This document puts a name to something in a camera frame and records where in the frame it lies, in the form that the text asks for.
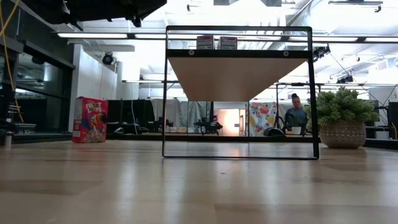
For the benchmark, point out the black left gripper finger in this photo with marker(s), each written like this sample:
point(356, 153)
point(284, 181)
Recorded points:
point(147, 5)

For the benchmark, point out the red Froot Loops cereal box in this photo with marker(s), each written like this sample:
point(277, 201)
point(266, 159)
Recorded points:
point(91, 121)

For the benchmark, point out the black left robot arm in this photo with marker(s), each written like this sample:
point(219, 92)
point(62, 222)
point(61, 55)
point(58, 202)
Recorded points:
point(43, 9)

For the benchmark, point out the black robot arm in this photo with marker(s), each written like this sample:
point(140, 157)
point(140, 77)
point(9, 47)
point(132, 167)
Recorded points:
point(208, 126)

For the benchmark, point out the black-framed wooden shelf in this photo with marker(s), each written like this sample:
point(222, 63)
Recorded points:
point(239, 77)

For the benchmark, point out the ceiling light strip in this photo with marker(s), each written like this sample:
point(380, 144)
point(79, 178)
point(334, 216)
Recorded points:
point(169, 36)
point(258, 37)
point(93, 35)

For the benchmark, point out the black round spot lamp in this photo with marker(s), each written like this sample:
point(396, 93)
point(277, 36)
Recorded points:
point(108, 59)

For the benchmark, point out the white hanging cloth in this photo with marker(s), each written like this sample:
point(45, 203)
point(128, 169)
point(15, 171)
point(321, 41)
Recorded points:
point(172, 110)

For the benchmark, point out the grey hanging cloth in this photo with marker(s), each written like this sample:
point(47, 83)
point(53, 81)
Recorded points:
point(194, 110)

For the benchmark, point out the floral hanging fabric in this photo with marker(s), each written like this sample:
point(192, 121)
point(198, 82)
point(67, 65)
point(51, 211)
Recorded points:
point(261, 116)

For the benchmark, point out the black track light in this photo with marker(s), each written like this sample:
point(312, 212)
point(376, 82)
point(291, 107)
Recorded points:
point(343, 79)
point(320, 53)

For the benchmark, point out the person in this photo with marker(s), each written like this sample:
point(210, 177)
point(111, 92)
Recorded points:
point(297, 113)

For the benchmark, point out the small plant white pot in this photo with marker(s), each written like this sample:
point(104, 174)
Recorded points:
point(296, 130)

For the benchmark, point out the bushy green plant woven pot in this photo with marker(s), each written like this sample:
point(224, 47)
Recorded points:
point(342, 109)

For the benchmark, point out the black metal table frame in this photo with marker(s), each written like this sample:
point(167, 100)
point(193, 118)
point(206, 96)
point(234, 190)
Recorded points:
point(40, 138)

